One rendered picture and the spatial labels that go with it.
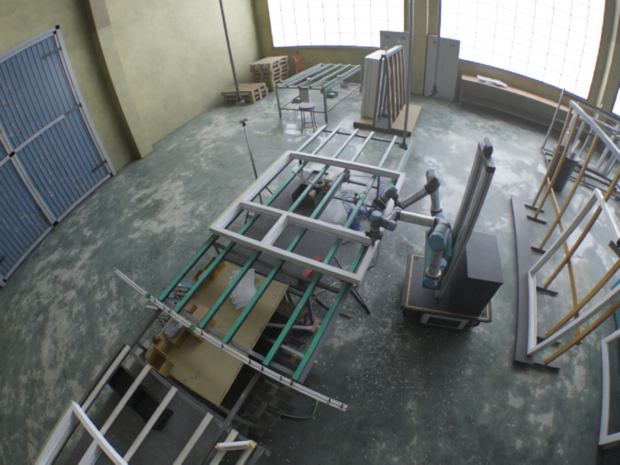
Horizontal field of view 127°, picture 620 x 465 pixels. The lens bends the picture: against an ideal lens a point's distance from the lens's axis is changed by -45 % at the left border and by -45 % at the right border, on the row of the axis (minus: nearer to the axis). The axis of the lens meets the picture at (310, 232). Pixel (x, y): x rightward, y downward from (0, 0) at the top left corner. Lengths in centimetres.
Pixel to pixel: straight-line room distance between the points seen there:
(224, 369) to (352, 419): 119
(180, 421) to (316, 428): 113
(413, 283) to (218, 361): 191
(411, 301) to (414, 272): 35
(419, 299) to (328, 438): 152
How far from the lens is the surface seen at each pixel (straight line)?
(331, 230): 240
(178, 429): 227
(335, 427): 261
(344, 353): 276
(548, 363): 341
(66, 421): 264
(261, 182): 308
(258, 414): 237
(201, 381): 224
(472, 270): 244
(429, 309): 272
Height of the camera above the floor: 260
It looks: 45 degrees down
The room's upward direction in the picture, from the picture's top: 7 degrees counter-clockwise
